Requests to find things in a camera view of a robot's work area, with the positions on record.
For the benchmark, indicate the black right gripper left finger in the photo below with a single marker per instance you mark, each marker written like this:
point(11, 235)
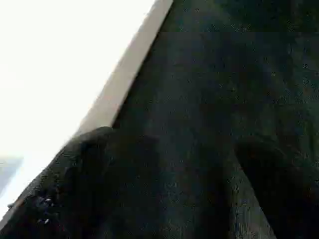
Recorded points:
point(69, 194)

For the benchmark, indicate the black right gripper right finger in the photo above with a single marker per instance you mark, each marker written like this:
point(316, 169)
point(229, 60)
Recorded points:
point(289, 194)

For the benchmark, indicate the white plastic table top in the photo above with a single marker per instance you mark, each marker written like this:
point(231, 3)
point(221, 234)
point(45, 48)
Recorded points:
point(62, 62)

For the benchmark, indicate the black work mat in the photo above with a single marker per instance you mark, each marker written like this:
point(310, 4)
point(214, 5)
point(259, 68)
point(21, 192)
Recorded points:
point(211, 87)

